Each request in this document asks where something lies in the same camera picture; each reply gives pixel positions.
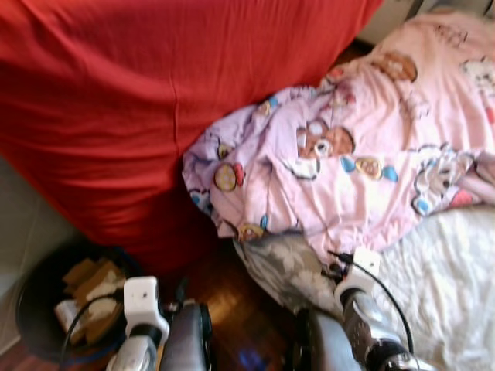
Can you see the grey right robot leg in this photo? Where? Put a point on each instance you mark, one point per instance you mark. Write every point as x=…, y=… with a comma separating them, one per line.
x=325, y=348

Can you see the grey floral bed sheet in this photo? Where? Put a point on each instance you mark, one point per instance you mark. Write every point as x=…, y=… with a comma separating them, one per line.
x=441, y=294

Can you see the pink cartoon print blanket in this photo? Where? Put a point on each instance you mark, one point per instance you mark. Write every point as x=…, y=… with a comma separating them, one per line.
x=371, y=116

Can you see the brown cardboard piece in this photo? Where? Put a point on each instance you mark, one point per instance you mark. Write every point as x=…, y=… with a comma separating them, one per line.
x=97, y=282

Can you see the red fabric covered mattress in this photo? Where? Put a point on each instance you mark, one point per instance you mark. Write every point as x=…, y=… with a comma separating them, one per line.
x=116, y=100

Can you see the black round waste bin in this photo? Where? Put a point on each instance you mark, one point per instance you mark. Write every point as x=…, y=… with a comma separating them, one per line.
x=35, y=301

